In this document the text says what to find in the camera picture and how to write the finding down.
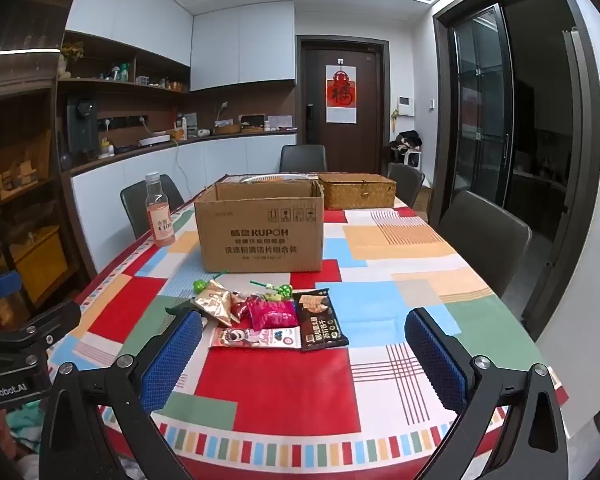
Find cardboard box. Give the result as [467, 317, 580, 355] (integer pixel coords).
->
[194, 180, 326, 274]

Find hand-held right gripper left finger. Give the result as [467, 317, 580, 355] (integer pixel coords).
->
[39, 309, 204, 480]

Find dark grey dining chair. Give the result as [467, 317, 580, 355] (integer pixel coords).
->
[120, 174, 186, 242]
[437, 190, 532, 299]
[279, 144, 328, 173]
[387, 162, 426, 209]

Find wooden wall shelf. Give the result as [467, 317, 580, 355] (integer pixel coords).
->
[57, 30, 191, 95]

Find white bear-print snack packet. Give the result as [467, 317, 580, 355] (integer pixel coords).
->
[209, 326, 302, 349]

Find yellow crate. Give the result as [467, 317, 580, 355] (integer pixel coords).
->
[11, 225, 69, 303]

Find white counter cabinets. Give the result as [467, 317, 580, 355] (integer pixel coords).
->
[70, 132, 298, 281]

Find woven lidded basket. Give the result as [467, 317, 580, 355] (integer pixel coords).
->
[317, 172, 397, 211]

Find green lollipop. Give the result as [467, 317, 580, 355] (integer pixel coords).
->
[249, 280, 294, 303]
[193, 269, 229, 295]

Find sliding glass door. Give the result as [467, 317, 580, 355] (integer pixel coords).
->
[450, 4, 515, 208]

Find black water dispenser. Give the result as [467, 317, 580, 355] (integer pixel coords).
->
[66, 95, 99, 155]

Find pink drink bottle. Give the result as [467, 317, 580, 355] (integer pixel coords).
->
[145, 171, 176, 248]

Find black snack packet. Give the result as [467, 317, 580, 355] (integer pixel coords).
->
[294, 289, 350, 352]

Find red wall calendar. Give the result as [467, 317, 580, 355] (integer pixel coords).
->
[326, 64, 357, 125]

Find white fruit basket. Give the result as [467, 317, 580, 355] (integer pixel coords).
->
[240, 173, 318, 184]

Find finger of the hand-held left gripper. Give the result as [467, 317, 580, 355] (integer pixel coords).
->
[0, 269, 23, 307]
[0, 300, 83, 357]

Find pile of dark clothes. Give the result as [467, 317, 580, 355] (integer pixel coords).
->
[387, 130, 423, 153]

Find white upper cabinets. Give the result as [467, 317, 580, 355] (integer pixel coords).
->
[65, 0, 297, 92]

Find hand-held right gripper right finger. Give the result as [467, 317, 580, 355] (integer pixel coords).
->
[404, 307, 571, 480]

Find brown wooden door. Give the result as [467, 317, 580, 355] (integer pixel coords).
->
[296, 35, 391, 173]

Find dark red snack packet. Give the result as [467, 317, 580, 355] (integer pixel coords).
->
[229, 294, 253, 322]

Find pink snack packet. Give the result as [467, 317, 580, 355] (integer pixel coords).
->
[246, 297, 299, 331]

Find gold snack packet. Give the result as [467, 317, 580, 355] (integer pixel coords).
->
[191, 280, 241, 327]

